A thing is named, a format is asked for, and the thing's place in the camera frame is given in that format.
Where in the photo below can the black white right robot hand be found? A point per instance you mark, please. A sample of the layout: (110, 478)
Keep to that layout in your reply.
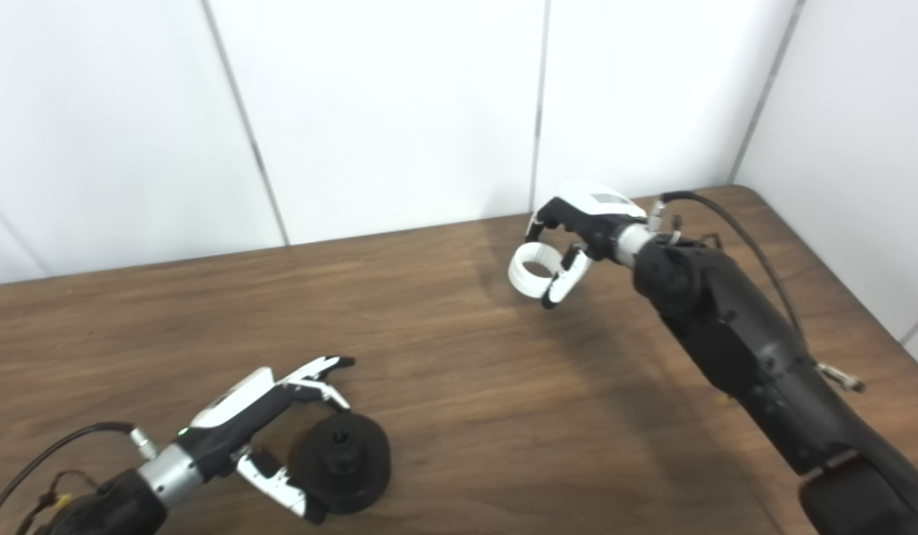
(600, 212)

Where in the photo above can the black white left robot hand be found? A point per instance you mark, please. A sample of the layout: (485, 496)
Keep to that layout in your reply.
(236, 420)

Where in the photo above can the round black stepped part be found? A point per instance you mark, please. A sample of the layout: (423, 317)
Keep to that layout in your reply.
(354, 483)

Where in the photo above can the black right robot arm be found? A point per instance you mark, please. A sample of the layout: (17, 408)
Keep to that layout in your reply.
(741, 334)

